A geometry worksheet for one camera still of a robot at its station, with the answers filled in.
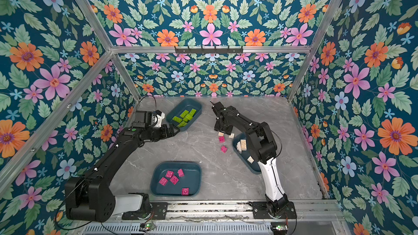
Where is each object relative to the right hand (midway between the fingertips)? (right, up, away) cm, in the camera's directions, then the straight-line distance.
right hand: (220, 129), depth 99 cm
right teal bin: (+17, -18, -18) cm, 30 cm away
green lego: (-25, +10, +11) cm, 29 cm away
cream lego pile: (+16, -16, -11) cm, 25 cm away
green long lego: (-29, +6, +8) cm, 31 cm away
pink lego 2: (-21, -21, -17) cm, 34 cm away
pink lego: (-29, -24, -18) cm, 42 cm away
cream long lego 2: (+10, -10, -6) cm, 15 cm away
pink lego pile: (-17, -28, -21) cm, 39 cm away
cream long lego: (+13, -9, -6) cm, 17 cm away
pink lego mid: (-27, -22, -16) cm, 38 cm away
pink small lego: (-23, -24, -18) cm, 38 cm away
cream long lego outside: (0, -3, -1) cm, 3 cm away
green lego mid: (-22, +6, +7) cm, 24 cm away
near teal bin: (-15, -25, -16) cm, 33 cm away
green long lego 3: (-25, +3, +3) cm, 25 cm away
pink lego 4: (+2, -11, -7) cm, 13 cm away
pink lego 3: (+1, -6, -3) cm, 7 cm away
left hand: (-24, +3, -18) cm, 29 cm away
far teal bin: (-23, +16, +12) cm, 31 cm away
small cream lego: (+7, -3, -4) cm, 8 cm away
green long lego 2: (-20, +10, +9) cm, 24 cm away
